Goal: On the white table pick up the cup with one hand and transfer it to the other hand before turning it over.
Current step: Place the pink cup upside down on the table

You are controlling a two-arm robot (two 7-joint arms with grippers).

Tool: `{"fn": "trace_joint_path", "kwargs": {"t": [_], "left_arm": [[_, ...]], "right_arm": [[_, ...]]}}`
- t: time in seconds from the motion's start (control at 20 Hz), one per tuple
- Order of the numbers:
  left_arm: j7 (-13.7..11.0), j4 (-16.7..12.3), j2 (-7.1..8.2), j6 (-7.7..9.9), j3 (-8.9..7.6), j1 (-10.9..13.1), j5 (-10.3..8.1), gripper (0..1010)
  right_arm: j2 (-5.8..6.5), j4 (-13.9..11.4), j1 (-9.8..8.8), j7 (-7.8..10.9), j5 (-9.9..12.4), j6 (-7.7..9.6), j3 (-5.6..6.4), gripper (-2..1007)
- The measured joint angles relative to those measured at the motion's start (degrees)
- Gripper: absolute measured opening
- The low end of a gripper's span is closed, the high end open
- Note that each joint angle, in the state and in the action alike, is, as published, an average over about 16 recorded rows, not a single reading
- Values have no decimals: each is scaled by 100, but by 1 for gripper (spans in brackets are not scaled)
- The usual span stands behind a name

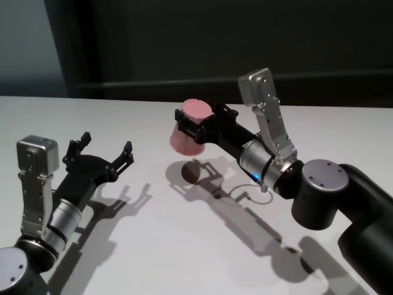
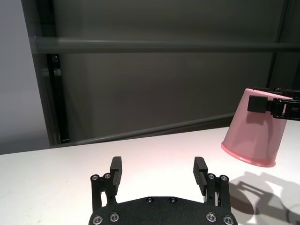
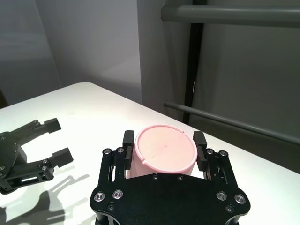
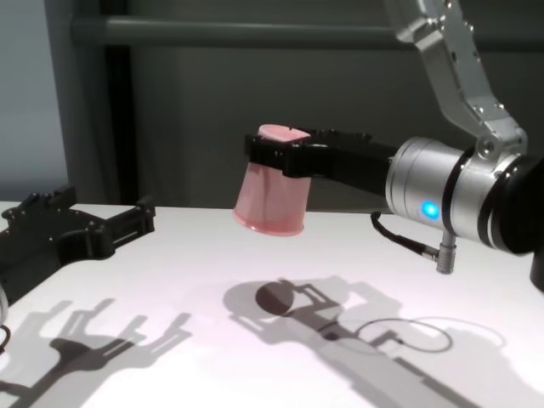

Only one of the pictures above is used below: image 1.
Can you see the pink plastic cup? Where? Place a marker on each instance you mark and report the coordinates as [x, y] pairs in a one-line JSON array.
[[187, 144]]

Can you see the thin grey horizontal rail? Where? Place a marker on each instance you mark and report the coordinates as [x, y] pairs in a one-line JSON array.
[[153, 86]]

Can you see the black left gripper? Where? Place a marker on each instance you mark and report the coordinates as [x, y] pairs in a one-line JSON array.
[[86, 172]]

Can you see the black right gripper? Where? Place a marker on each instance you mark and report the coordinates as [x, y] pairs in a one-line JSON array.
[[227, 135]]

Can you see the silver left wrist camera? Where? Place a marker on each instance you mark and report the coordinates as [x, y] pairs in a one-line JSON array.
[[37, 150]]

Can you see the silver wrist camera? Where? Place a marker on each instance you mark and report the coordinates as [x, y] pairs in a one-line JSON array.
[[37, 150], [261, 83]]

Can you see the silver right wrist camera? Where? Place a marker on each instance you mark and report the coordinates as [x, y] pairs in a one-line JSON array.
[[261, 83]]

